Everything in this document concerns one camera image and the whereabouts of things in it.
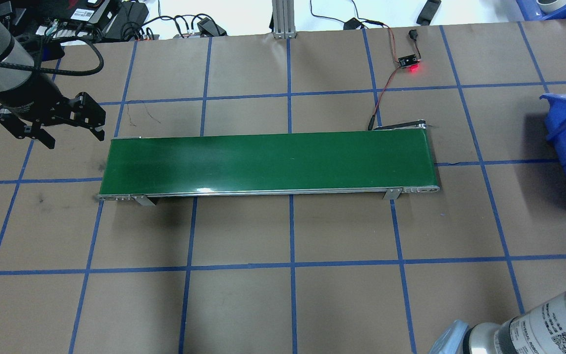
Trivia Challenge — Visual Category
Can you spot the red black supply wire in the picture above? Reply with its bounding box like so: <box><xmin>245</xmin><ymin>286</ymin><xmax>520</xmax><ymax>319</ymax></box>
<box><xmin>361</xmin><ymin>20</ymin><xmax>404</xmax><ymax>60</ymax></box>

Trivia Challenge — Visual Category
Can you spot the green belt conveyor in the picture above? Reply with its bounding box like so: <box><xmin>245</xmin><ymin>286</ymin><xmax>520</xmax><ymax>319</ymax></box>
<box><xmin>97</xmin><ymin>130</ymin><xmax>441</xmax><ymax>206</ymax></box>

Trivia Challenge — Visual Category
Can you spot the red black motor wire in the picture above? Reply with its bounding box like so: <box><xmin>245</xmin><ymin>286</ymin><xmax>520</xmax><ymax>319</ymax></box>
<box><xmin>368</xmin><ymin>65</ymin><xmax>404</xmax><ymax>131</ymax></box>

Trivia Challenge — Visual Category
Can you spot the black barrel plug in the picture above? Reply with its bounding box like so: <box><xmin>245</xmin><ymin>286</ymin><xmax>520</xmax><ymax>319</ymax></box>
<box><xmin>407</xmin><ymin>29</ymin><xmax>422</xmax><ymax>59</ymax></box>

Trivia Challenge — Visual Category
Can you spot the black computer with white label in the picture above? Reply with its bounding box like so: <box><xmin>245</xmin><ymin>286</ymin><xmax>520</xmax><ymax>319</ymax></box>
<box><xmin>15</xmin><ymin>0</ymin><xmax>122</xmax><ymax>62</ymax></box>

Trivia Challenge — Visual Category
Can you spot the large black power brick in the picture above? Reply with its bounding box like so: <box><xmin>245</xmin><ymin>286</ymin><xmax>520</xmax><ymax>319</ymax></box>
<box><xmin>111</xmin><ymin>1</ymin><xmax>150</xmax><ymax>39</ymax></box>

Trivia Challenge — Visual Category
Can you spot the small connector board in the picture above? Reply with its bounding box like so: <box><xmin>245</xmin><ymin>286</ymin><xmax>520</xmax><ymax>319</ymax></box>
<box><xmin>135</xmin><ymin>27</ymin><xmax>201</xmax><ymax>41</ymax></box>

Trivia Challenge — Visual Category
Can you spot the small black controller board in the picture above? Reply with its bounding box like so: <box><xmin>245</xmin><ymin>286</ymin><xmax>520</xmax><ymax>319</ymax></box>
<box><xmin>397</xmin><ymin>55</ymin><xmax>422</xmax><ymax>74</ymax></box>

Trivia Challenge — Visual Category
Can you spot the aluminium extrusion post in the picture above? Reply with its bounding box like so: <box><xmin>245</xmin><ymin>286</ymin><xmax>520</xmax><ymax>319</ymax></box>
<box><xmin>272</xmin><ymin>0</ymin><xmax>297</xmax><ymax>39</ymax></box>

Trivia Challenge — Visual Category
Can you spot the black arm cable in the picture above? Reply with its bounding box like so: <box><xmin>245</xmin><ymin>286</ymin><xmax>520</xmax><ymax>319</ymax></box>
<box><xmin>0</xmin><ymin>37</ymin><xmax>105</xmax><ymax>77</ymax></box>

